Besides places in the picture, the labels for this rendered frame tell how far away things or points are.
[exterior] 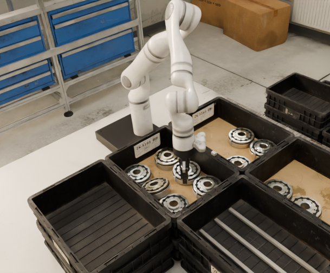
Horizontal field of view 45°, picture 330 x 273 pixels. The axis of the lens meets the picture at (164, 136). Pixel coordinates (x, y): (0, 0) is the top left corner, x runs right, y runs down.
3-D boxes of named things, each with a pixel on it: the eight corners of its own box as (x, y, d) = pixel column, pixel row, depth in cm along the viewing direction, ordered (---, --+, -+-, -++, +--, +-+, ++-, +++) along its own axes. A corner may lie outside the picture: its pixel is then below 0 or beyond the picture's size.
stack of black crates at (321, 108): (258, 147, 265) (264, 89, 238) (286, 128, 279) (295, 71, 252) (310, 176, 239) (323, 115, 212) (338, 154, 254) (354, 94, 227)
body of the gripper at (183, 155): (173, 135, 138) (174, 155, 144) (172, 150, 131) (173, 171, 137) (194, 135, 137) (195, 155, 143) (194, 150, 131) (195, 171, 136)
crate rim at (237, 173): (103, 162, 145) (102, 157, 144) (166, 128, 159) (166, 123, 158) (174, 225, 119) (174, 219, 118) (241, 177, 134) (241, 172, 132)
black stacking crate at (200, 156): (108, 181, 151) (103, 158, 144) (167, 147, 165) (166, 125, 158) (175, 244, 125) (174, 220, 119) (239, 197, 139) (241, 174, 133)
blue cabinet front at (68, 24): (63, 79, 323) (46, 11, 290) (134, 50, 358) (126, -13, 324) (65, 80, 322) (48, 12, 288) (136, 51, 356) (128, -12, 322)
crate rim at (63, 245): (26, 203, 131) (25, 198, 129) (103, 162, 145) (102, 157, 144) (88, 285, 105) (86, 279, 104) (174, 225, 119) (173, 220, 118)
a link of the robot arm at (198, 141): (206, 152, 130) (206, 137, 127) (172, 153, 131) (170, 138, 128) (205, 135, 138) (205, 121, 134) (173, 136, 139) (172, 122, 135)
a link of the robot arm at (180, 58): (175, 65, 121) (198, 71, 125) (175, -9, 129) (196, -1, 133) (161, 77, 129) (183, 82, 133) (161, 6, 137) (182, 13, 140)
